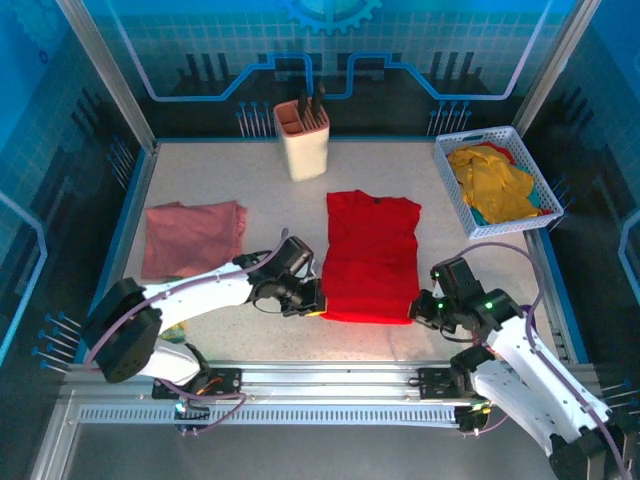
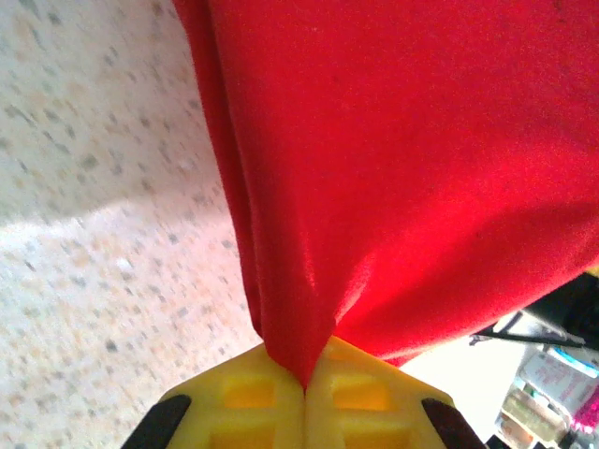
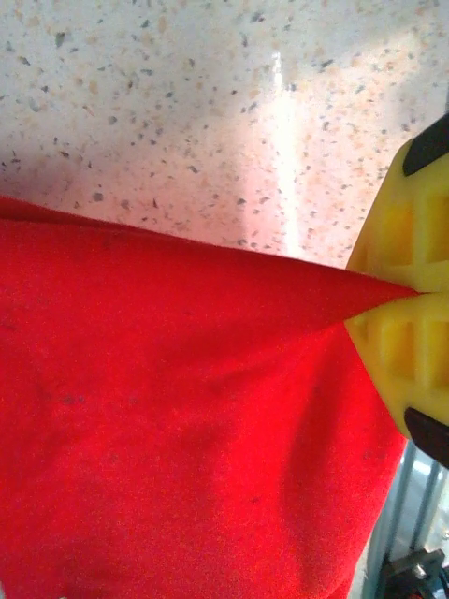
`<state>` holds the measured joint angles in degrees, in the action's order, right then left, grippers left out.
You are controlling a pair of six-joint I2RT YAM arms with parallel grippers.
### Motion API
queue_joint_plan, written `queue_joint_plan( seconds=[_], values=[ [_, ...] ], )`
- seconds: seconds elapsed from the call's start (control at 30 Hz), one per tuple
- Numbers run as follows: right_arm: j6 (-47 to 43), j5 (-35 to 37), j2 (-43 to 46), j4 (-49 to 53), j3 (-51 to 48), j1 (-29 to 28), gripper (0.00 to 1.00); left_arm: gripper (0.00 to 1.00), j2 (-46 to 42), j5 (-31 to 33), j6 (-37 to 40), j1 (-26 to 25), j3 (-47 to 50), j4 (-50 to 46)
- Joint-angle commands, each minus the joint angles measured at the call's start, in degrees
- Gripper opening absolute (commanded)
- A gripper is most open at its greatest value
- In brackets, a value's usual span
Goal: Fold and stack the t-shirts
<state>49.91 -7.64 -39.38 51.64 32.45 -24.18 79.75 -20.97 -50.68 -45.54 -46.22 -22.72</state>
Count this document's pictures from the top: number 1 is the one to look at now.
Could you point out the red printed t-shirt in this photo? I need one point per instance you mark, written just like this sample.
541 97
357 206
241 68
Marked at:
370 260

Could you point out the folded pink t-shirt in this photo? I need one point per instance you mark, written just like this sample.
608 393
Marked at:
190 235

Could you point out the yellow t-shirt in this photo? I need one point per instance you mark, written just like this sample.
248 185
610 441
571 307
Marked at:
492 185

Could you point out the green snack bag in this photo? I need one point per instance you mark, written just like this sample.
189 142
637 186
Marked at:
175 334

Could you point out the cream knife block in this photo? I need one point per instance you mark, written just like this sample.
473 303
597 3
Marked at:
305 150

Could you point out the red garment in basket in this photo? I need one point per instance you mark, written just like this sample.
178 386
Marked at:
501 150

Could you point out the white perforated plastic basket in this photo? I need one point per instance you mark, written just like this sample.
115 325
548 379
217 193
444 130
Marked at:
452 145

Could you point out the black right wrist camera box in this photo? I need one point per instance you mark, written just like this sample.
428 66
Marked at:
455 275

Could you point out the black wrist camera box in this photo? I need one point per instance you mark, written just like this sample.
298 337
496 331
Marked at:
296 255
455 275

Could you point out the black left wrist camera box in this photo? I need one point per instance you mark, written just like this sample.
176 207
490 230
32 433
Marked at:
296 255

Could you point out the aluminium front rail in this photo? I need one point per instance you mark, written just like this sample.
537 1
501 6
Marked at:
325 385

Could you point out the aluminium rear post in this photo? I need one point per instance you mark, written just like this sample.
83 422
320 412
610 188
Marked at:
115 85
550 65

